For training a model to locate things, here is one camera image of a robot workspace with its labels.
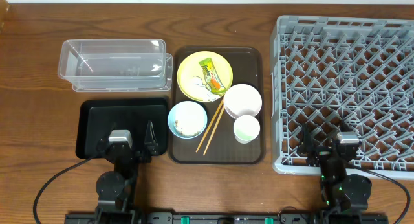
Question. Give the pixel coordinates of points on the light blue bowl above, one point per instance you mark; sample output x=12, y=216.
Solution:
x=190, y=111

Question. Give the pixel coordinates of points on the black waste tray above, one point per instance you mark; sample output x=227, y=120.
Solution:
x=97, y=117

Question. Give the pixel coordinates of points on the white cup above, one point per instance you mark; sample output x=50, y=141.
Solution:
x=246, y=128

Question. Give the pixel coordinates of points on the brown serving tray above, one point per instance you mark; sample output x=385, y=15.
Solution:
x=247, y=68

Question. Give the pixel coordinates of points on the wooden chopstick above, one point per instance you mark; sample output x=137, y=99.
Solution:
x=214, y=126
x=209, y=125

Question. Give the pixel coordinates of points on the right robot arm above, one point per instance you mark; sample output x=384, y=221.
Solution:
x=346, y=195

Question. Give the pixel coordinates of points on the rice leftovers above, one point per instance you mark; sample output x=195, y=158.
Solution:
x=187, y=128

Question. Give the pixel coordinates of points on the white tissue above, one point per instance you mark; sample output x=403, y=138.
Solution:
x=203, y=91

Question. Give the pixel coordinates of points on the clear plastic bin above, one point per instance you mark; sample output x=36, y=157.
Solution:
x=116, y=65

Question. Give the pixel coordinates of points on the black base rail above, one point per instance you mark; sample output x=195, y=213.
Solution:
x=169, y=218

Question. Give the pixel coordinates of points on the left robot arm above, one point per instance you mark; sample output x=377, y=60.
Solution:
x=116, y=188

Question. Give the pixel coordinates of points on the yellow plate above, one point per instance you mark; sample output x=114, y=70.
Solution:
x=190, y=67

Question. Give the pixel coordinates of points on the grey dishwasher rack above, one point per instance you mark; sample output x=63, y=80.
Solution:
x=328, y=71

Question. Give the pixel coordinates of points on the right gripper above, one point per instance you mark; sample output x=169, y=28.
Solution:
x=306, y=147

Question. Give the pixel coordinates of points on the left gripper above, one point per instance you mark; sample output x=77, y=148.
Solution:
x=128, y=151

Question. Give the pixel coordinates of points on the green snack wrapper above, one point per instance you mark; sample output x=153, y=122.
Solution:
x=211, y=77

